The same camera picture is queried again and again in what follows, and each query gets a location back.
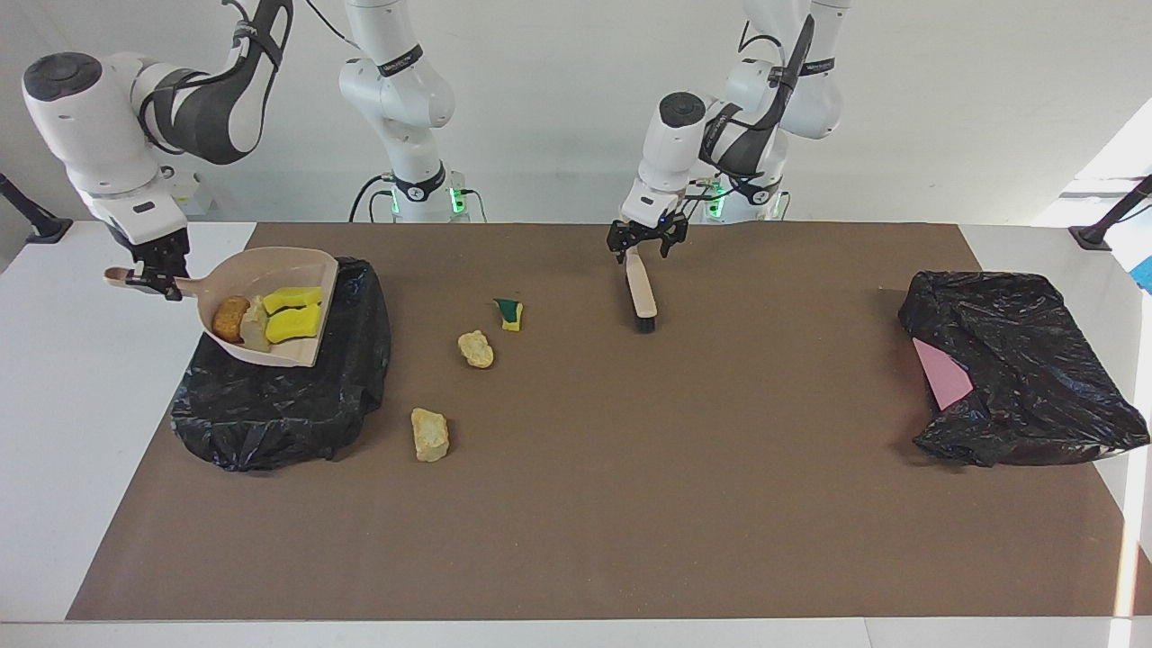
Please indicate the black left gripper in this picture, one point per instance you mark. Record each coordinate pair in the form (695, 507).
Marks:
(652, 231)

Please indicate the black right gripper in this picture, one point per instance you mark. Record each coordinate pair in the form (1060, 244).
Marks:
(162, 252)

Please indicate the beige hand brush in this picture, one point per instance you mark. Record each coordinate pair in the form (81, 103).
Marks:
(641, 288)

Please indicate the orange brown sponge chunk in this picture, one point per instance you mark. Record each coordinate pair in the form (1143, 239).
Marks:
(229, 319)

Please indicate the grey beige sponge chunk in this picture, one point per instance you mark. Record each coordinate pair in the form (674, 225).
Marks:
(256, 331)

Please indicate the beige plastic dustpan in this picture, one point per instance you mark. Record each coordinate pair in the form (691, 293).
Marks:
(270, 268)

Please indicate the notched bright yellow sponge piece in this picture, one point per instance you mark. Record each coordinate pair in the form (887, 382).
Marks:
(292, 299)

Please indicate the wedge bright yellow sponge piece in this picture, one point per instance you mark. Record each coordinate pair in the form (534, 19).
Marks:
(295, 326)

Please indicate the green and yellow sponge piece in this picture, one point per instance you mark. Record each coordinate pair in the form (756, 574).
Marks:
(510, 315)

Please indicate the rounded pale yellow sponge chunk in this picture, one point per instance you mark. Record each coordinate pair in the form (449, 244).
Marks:
(475, 349)

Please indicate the blocky pale yellow sponge chunk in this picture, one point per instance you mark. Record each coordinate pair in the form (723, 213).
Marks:
(430, 436)

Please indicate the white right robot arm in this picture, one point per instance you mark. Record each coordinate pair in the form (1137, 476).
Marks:
(99, 126)

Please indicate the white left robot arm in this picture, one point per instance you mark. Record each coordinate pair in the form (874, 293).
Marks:
(675, 135)

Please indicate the black bag lined bin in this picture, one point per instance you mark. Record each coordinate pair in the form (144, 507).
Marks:
(288, 414)

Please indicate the pink plastic bin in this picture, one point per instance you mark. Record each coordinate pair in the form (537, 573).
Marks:
(943, 378)

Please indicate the black bag over pink bin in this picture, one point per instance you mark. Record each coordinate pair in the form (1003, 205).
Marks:
(1026, 360)

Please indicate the white boxes with yellow labels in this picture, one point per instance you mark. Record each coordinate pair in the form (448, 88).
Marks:
(191, 193)

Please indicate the brown table mat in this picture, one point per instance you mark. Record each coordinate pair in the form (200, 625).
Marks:
(576, 549)

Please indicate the blue object at edge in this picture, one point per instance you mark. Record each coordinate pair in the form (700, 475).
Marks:
(1146, 274)

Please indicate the black camera stand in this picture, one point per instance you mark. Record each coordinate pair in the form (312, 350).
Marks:
(40, 225)
(1098, 232)

